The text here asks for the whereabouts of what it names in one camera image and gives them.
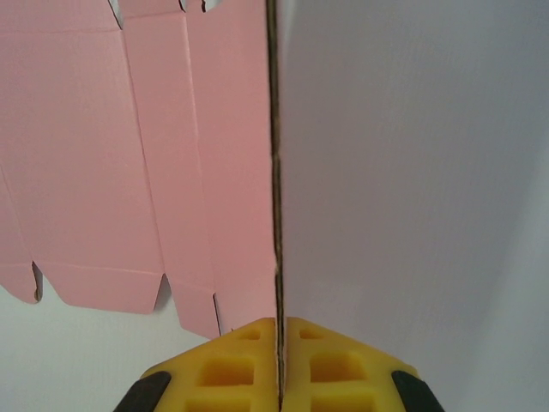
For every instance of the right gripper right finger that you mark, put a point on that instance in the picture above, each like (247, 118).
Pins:
(343, 386)

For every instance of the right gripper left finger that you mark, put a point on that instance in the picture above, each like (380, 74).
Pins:
(240, 377)

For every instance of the pink paper box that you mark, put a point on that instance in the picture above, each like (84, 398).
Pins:
(86, 150)

